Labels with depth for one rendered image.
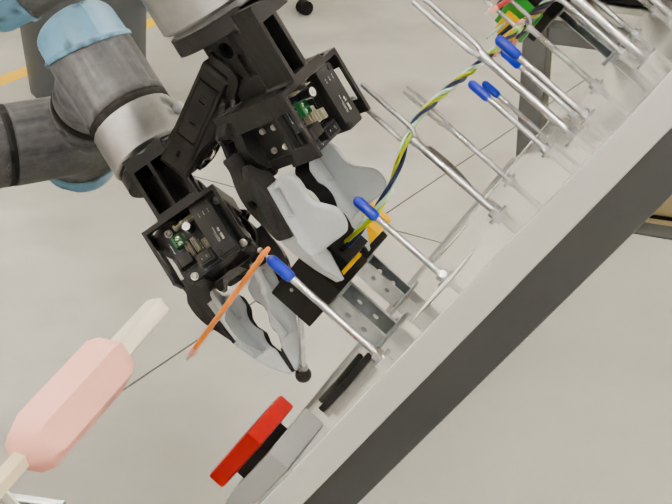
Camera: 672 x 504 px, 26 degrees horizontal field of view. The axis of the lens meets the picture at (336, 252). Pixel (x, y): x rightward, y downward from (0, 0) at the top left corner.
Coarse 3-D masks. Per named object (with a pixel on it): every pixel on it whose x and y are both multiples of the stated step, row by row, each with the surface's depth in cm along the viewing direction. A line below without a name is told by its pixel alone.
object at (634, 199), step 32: (640, 160) 84; (608, 192) 85; (640, 192) 84; (608, 224) 86; (640, 224) 85; (576, 256) 88; (608, 256) 87; (544, 288) 89; (576, 288) 89; (512, 320) 91; (544, 320) 90; (480, 352) 93; (448, 384) 95; (416, 416) 97; (384, 448) 99; (352, 480) 102
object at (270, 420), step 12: (276, 408) 93; (288, 408) 93; (264, 420) 91; (276, 420) 92; (252, 432) 90; (264, 432) 90; (276, 432) 93; (240, 444) 90; (252, 444) 90; (264, 444) 91; (228, 456) 91; (240, 456) 91; (252, 456) 92; (216, 468) 92; (228, 468) 91; (240, 468) 92; (252, 468) 92; (216, 480) 92; (228, 480) 92
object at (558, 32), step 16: (608, 16) 197; (624, 16) 196; (640, 16) 195; (544, 32) 198; (560, 32) 197; (576, 32) 196; (624, 32) 195; (528, 48) 200; (544, 48) 199; (592, 48) 196; (544, 64) 200; (528, 80) 202; (544, 96) 202; (528, 112) 203; (528, 128) 204
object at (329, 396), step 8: (352, 360) 107; (360, 360) 107; (368, 360) 107; (344, 368) 108; (352, 368) 106; (360, 368) 106; (344, 376) 105; (352, 376) 105; (336, 384) 105; (344, 384) 105; (328, 392) 106; (336, 392) 105; (320, 400) 107; (328, 400) 106; (320, 408) 107
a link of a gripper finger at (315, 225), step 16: (288, 176) 103; (272, 192) 104; (288, 192) 104; (304, 192) 103; (288, 208) 105; (304, 208) 104; (320, 208) 103; (336, 208) 102; (288, 224) 105; (304, 224) 105; (320, 224) 104; (336, 224) 103; (288, 240) 105; (304, 240) 105; (320, 240) 105; (304, 256) 106; (320, 256) 106; (320, 272) 107; (336, 272) 107
